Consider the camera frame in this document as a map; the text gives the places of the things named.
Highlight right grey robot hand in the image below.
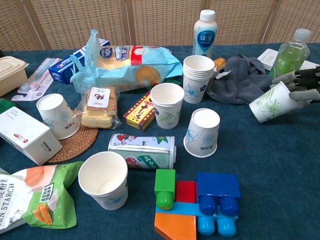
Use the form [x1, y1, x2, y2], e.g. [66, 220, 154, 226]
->
[271, 66, 320, 110]

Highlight paper cup green leaf print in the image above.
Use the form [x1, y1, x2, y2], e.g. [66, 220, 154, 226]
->
[248, 81, 301, 124]

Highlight paper cup blue flower print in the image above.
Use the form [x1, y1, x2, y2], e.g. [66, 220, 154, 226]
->
[183, 107, 221, 158]
[77, 151, 129, 211]
[36, 93, 81, 140]

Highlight paper cup green fern print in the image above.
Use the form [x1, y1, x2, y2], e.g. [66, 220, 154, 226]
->
[149, 82, 185, 130]

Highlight clear bottle green liquid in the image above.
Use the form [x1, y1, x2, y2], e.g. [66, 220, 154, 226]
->
[269, 28, 312, 83]

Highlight flat white box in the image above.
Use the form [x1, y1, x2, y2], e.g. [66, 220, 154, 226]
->
[256, 48, 317, 73]

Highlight grey cloth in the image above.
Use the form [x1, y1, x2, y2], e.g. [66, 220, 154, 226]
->
[206, 54, 273, 105]

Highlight orange yellow packet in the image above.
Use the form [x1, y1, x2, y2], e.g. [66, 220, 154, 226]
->
[212, 57, 227, 73]

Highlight white yogurt drink bottle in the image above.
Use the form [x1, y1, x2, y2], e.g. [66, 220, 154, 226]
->
[191, 9, 217, 61]

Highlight dark blue toy block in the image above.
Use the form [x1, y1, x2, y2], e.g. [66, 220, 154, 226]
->
[195, 172, 242, 216]

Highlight red toy block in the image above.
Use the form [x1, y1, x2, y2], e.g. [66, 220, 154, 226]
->
[175, 180, 197, 204]

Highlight red yellow small box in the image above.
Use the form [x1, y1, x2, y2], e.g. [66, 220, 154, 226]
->
[122, 89, 157, 132]

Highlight green toy block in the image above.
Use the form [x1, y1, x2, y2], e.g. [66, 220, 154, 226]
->
[154, 168, 176, 211]

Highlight light blue toy block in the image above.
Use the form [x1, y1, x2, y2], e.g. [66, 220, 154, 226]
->
[155, 201, 239, 238]

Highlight green drink can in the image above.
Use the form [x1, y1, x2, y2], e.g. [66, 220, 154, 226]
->
[107, 133, 177, 171]

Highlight light blue bread bag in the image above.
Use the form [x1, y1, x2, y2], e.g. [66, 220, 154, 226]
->
[69, 28, 184, 95]

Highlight orange toy block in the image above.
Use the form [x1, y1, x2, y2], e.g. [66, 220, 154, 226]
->
[154, 213, 198, 240]

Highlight wrapped sponge cake slices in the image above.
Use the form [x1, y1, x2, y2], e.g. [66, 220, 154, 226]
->
[74, 86, 122, 130]

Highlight round woven rattan coaster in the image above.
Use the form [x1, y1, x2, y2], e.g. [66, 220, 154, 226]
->
[46, 126, 100, 165]

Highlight woven folding screen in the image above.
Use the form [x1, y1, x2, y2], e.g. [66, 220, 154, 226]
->
[0, 0, 320, 52]

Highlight blue toothpaste box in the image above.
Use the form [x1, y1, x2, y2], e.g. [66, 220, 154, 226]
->
[48, 38, 111, 85]

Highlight pink toothbrush blister pack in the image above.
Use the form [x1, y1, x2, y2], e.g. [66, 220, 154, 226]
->
[11, 57, 62, 102]

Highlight white cardboard carton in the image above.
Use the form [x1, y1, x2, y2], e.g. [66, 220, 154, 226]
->
[0, 106, 63, 166]

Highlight green corn starch bag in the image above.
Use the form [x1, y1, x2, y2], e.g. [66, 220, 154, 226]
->
[0, 161, 85, 232]

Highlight beige lidded lunch box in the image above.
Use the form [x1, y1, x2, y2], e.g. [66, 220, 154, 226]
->
[0, 56, 30, 98]

